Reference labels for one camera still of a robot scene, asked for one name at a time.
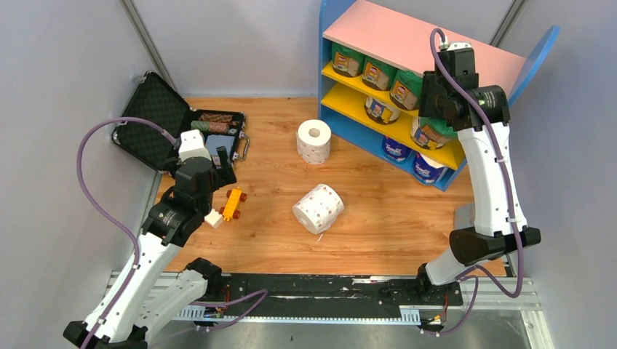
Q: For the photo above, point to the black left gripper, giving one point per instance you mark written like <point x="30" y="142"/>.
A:
<point x="223" y="175"/>

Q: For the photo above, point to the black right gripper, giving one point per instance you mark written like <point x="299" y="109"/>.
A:
<point x="428" y="108"/>

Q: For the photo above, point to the green roll brown band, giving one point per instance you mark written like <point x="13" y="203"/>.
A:
<point x="406" y="90"/>

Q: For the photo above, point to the cream roll blue picture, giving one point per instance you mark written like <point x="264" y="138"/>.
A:
<point x="380" y="112"/>

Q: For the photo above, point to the blue Tempo tissue pack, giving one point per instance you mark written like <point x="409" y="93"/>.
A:
<point x="395" y="151"/>

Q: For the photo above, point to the white paper towel roll front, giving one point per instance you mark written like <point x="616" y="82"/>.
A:
<point x="318" y="209"/>

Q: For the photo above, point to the plain green roll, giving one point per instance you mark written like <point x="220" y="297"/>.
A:
<point x="346" y="61"/>

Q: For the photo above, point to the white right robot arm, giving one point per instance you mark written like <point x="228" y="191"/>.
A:
<point x="500" y="226"/>

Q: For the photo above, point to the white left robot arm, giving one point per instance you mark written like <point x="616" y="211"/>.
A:
<point x="125" y="318"/>

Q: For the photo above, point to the blue shelf with coloured boards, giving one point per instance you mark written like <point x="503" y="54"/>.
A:
<point x="402" y="41"/>

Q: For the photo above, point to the blue playing card deck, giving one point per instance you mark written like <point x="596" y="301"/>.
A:
<point x="212" y="142"/>

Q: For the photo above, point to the white toy brick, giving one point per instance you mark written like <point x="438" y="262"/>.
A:
<point x="214" y="218"/>

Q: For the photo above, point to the plain white paper towel roll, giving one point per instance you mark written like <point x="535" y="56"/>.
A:
<point x="313" y="138"/>

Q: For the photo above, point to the black poker chip case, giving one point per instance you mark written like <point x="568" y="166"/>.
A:
<point x="156" y="101"/>

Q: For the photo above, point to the clear plastic bag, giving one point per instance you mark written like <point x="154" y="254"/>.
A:
<point x="464" y="216"/>

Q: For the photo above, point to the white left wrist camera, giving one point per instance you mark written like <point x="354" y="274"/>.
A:
<point x="192" y="145"/>

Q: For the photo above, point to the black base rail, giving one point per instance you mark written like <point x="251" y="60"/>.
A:
<point x="329" y="297"/>

